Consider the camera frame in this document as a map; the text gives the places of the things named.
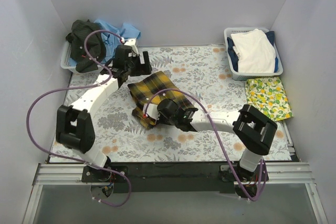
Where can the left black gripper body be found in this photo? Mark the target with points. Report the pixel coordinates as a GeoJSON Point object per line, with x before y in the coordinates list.
{"type": "Point", "coordinates": [144, 62]}

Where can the yellow plaid flannel shirt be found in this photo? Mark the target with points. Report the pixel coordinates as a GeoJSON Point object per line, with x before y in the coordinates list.
{"type": "Point", "coordinates": [143, 91]}

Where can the black pinstripe shirt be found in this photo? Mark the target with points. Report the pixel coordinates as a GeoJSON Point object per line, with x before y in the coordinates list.
{"type": "Point", "coordinates": [95, 38]}

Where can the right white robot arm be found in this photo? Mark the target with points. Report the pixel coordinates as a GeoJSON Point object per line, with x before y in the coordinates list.
{"type": "Point", "coordinates": [253, 128]}

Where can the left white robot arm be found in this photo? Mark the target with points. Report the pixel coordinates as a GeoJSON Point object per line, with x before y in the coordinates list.
{"type": "Point", "coordinates": [74, 126]}

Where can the light blue shirt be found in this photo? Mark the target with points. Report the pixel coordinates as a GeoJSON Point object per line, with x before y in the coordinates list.
{"type": "Point", "coordinates": [127, 31]}

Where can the left white laundry basket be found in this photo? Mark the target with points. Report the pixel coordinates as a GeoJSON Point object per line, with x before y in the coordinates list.
{"type": "Point", "coordinates": [66, 61]}

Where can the navy blue folded shirt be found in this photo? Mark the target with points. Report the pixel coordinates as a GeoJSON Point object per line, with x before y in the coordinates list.
{"type": "Point", "coordinates": [231, 51]}

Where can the lemon print cloth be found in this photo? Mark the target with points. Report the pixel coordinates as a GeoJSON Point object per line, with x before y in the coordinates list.
{"type": "Point", "coordinates": [269, 97]}

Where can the white folded shirt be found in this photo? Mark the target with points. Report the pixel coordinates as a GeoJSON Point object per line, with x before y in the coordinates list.
{"type": "Point", "coordinates": [254, 51]}

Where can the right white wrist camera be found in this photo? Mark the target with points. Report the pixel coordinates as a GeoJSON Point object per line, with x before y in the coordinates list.
{"type": "Point", "coordinates": [150, 113]}

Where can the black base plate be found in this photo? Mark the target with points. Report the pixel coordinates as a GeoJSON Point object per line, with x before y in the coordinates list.
{"type": "Point", "coordinates": [149, 177]}

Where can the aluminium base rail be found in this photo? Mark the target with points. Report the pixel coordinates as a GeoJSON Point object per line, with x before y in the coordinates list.
{"type": "Point", "coordinates": [71, 174]}

